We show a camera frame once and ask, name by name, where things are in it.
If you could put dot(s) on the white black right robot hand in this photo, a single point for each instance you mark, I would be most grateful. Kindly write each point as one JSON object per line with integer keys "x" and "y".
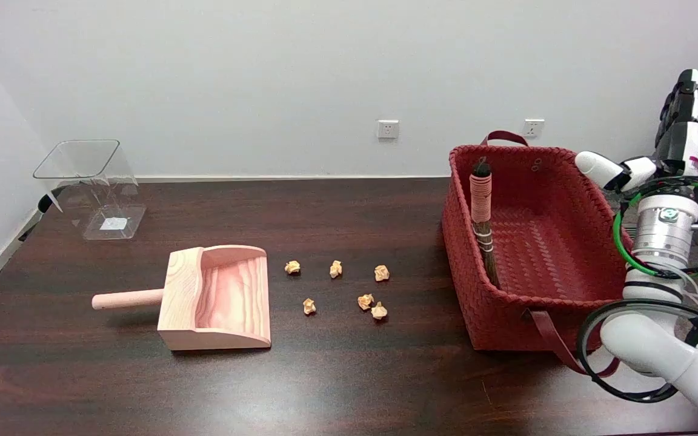
{"x": 680, "y": 142}

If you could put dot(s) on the dark straw hand broom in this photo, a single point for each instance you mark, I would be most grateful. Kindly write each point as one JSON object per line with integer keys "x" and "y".
{"x": 481, "y": 200}

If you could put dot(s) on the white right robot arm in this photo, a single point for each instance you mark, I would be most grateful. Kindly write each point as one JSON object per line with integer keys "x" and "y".
{"x": 658, "y": 348}

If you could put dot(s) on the red woven basket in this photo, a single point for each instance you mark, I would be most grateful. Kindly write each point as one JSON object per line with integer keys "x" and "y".
{"x": 543, "y": 254}

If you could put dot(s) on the crumpled yellow paper ball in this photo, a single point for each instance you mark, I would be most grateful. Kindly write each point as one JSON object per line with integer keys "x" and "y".
{"x": 365, "y": 301}
{"x": 309, "y": 306}
{"x": 382, "y": 273}
{"x": 335, "y": 269}
{"x": 292, "y": 267}
{"x": 378, "y": 311}

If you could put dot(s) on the wooden dustpan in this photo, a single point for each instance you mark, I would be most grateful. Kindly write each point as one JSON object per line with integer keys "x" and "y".
{"x": 216, "y": 300}

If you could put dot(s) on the clear plastic bin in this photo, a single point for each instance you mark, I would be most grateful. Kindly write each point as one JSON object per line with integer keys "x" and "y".
{"x": 97, "y": 188}

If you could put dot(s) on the white wall socket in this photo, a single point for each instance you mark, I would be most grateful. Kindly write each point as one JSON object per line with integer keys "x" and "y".
{"x": 388, "y": 129}
{"x": 533, "y": 128}

